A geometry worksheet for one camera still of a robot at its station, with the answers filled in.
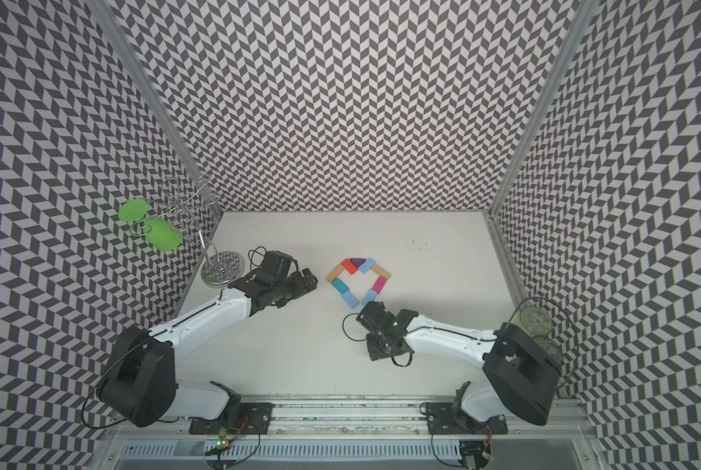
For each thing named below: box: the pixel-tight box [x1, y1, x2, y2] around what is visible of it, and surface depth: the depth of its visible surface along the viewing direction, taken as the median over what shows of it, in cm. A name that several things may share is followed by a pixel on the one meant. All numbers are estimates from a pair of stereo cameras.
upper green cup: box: [118, 198, 150, 223], surface depth 79 cm
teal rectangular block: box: [330, 277, 350, 294], surface depth 101 cm
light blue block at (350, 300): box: [340, 289, 360, 310], surface depth 98 cm
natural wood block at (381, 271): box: [370, 263, 392, 281], surface depth 104 cm
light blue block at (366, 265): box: [358, 257, 376, 275], surface depth 103 cm
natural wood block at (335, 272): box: [326, 263, 345, 282], surface depth 103 cm
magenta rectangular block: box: [372, 276, 388, 295], surface depth 100 cm
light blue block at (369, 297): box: [361, 288, 377, 307], surface depth 97 cm
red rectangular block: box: [340, 258, 359, 276], surface depth 104 cm
